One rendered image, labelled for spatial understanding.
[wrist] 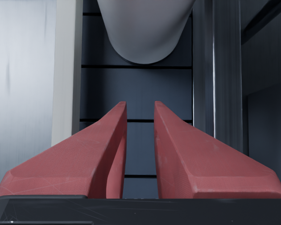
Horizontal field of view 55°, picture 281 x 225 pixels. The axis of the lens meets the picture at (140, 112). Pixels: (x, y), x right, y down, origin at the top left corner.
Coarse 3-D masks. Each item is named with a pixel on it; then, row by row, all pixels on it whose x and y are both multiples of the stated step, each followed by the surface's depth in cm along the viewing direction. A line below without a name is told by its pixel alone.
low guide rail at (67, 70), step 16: (64, 0) 16; (80, 0) 17; (64, 16) 16; (80, 16) 17; (64, 32) 16; (80, 32) 17; (64, 48) 16; (80, 48) 17; (64, 64) 16; (80, 64) 17; (64, 80) 16; (80, 80) 17; (64, 96) 16; (64, 112) 15; (64, 128) 15
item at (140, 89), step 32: (96, 0) 20; (96, 32) 19; (96, 64) 19; (128, 64) 19; (160, 64) 19; (96, 96) 19; (128, 96) 19; (160, 96) 19; (128, 128) 19; (128, 160) 19; (128, 192) 19
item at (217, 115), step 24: (216, 0) 11; (216, 24) 11; (216, 48) 11; (240, 48) 11; (216, 72) 11; (240, 72) 11; (216, 96) 11; (240, 96) 11; (216, 120) 11; (240, 120) 11; (240, 144) 11
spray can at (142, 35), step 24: (120, 0) 10; (144, 0) 10; (168, 0) 10; (192, 0) 12; (120, 24) 13; (144, 24) 12; (168, 24) 12; (120, 48) 17; (144, 48) 15; (168, 48) 17
